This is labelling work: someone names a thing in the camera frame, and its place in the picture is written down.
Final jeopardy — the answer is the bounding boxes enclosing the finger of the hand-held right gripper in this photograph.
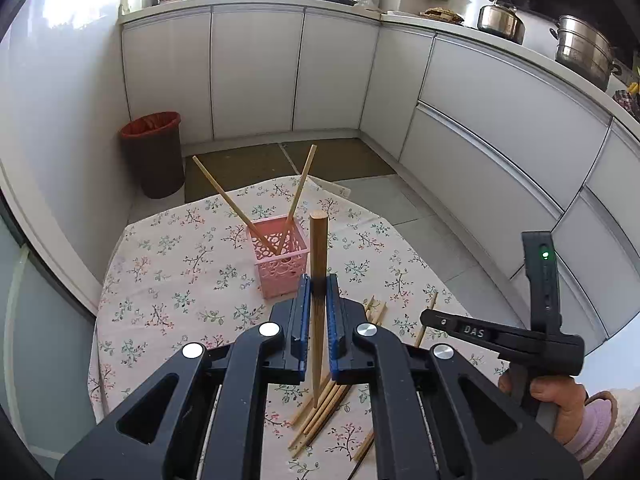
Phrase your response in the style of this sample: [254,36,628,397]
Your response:
[419,308,539,362]

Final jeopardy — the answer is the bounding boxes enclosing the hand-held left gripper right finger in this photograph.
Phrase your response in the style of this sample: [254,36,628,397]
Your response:
[326,273,584,480]

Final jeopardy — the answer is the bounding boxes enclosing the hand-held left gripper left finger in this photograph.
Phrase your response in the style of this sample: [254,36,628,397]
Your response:
[55,274,313,480]

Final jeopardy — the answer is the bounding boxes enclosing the pink plastic basket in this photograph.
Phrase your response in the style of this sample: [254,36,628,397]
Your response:
[248,214,310,301]

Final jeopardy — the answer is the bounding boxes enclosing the light wooden chopstick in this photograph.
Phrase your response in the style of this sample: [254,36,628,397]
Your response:
[308,211,330,409]
[192,155,277,256]
[276,145,318,257]

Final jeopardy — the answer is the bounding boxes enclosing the bunch of wooden chopsticks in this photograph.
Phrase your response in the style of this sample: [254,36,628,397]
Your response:
[286,290,440,467]

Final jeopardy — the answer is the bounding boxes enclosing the person's right forearm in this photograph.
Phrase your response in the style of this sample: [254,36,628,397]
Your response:
[562,390,619,464]

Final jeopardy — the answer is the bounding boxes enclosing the person's right hand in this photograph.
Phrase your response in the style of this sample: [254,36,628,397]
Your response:
[497,371,589,446]

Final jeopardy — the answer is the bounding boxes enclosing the floral tablecloth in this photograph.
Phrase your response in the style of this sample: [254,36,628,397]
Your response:
[87,176,511,480]

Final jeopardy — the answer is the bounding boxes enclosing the olive floor mat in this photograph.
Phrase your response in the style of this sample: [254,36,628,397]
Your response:
[184,144,301,203]
[282,137,398,183]

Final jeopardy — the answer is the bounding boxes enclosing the dark patterned container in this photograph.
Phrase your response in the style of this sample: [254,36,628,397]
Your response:
[612,81,640,122]

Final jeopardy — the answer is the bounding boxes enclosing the brown trash bin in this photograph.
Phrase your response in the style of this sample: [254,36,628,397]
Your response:
[119,111,185,200]

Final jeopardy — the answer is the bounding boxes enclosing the red bin liner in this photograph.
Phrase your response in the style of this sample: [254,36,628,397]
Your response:
[120,111,182,140]

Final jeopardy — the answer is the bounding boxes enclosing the white kitchen cabinets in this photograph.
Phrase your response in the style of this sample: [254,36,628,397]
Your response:
[119,2,640,356]

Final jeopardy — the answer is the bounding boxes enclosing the steel steamer pot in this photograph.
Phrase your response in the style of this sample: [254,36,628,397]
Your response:
[549,14,624,92]

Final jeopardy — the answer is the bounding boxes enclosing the glass sliding door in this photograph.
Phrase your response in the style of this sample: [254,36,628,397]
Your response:
[0,160,101,480]

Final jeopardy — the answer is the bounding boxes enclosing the steel kettle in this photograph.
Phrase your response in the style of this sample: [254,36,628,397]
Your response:
[477,0,526,45]

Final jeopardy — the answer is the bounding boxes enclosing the woven wicker trivet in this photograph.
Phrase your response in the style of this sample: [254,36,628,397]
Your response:
[420,6,466,24]

